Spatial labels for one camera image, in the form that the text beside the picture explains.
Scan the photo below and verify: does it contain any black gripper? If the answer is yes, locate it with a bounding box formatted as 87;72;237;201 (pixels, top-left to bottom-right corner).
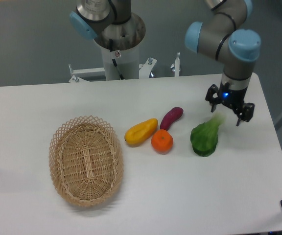
205;79;255;126

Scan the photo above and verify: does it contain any green leafy vegetable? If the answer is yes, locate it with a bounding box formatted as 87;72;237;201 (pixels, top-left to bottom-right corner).
190;113;225;157

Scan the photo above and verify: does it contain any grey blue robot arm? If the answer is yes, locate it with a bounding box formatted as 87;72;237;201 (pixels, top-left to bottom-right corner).
69;0;261;122

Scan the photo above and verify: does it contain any purple sweet potato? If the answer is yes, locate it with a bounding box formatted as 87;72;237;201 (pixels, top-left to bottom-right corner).
160;107;184;131

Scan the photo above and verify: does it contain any orange tangerine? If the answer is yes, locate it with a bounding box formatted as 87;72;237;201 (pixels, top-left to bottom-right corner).
151;129;174;154

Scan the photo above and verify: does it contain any yellow papaya half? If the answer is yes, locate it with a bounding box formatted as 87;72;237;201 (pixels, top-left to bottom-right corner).
124;118;158;146

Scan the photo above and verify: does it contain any woven wicker basket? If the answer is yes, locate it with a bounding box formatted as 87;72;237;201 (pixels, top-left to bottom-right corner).
49;116;124;208

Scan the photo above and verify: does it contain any white metal base frame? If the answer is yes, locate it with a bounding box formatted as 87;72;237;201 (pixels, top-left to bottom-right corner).
69;52;182;83

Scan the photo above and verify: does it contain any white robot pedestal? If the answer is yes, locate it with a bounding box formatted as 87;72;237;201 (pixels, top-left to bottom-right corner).
94;13;146;80

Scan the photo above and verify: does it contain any black cable on pedestal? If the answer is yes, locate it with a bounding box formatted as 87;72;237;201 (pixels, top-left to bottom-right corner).
109;38;125;80

